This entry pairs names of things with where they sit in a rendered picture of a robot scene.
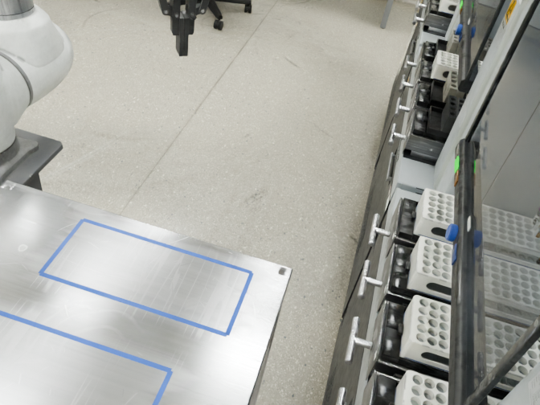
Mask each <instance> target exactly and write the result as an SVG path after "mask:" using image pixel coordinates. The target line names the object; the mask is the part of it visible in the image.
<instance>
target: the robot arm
mask: <svg viewBox="0 0 540 405"><path fill-rule="evenodd" d="M209 1H210V0H197V1H196V0H186V7H185V9H186V11H184V10H180V7H181V0H170V4H169V5H168V3H167V0H158V4H159V7H160V9H161V11H162V13H163V14H164V15H169V16H170V30H171V32H172V34H173V35H176V50H177V53H178V55H179V56H188V38H189V35H192V34H193V33H194V21H195V19H196V18H197V17H196V15H198V14H205V13H206V11H207V6H208V3H209ZM73 58H74V51H73V46H72V43H71V40H70V39H69V38H68V36H67V34H66V33H65V32H64V31H63V30H62V29H61V28H60V27H59V26H57V25H56V24H54V23H53V22H52V21H51V19H50V17H49V15H48V14H47V13H46V12H45V11H44V10H43V9H41V8H40V7H38V6H37V5H35V4H34V3H33V0H0V186H1V184H2V181H3V180H4V179H5V178H6V177H7V176H8V175H9V174H10V173H11V172H12V171H13V170H14V169H16V168H17V167H18V166H19V165H20V164H21V163H22V162H23V161H24V160H25V159H26V158H27V157H28V156H30V155H31V154H32V153H34V152H36V151H38V150H39V143H38V142H37V141H34V140H27V139H23V138H21V137H17V136H16V133H15V130H14V126H15V125H16V124H17V123H18V121H19V119H20V117H21V116H22V115H23V113H24V111H25V110H26V108H27V107H29V106H30V105H32V104H34V103H36V102H37V101H39V100H41V99H42V98H44V97H45V96H46V95H47V94H48V93H50V92H51V91H52V90H53V89H55V88H56V87H57V86H58V85H59V84H60V83H61V82H62V81H63V80H64V78H65V77H66V76H67V74H68V73H69V71H70V69H71V67H72V63H73Z"/></svg>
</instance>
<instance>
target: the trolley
mask: <svg viewBox="0 0 540 405"><path fill-rule="evenodd" d="M292 273H293V269H292V268H288V267H285V266H283V265H280V264H275V263H273V262H270V261H267V260H262V259H260V258H257V257H254V256H250V255H247V254H244V253H241V252H237V251H234V250H231V249H228V248H225V247H221V246H218V245H215V244H212V243H208V242H205V241H202V240H200V239H195V238H192V237H189V236H187V235H182V234H179V233H177V232H174V231H169V230H166V229H164V228H161V227H156V226H154V225H151V224H148V223H143V222H141V221H138V220H135V219H131V218H128V217H125V216H122V215H118V214H115V213H112V212H109V211H105V210H102V209H99V208H96V207H92V206H89V205H86V204H83V203H81V202H77V201H73V200H71V199H68V198H63V197H60V196H58V195H55V194H50V193H47V192H45V191H42V190H37V189H35V188H32V187H29V186H24V185H22V184H19V183H17V182H12V181H9V180H6V181H5V182H4V183H3V184H2V185H1V186H0V405H256V400H257V398H258V394H259V391H260V386H261V383H262V379H263V376H264V371H265V367H266V364H267V361H268V356H269V352H270V349H271V346H272V340H273V338H274V334H275V331H276V326H277V322H278V319H279V316H280V311H281V307H282V304H283V300H284V296H285V293H286V291H287V288H288V284H289V281H290V278H291V275H292Z"/></svg>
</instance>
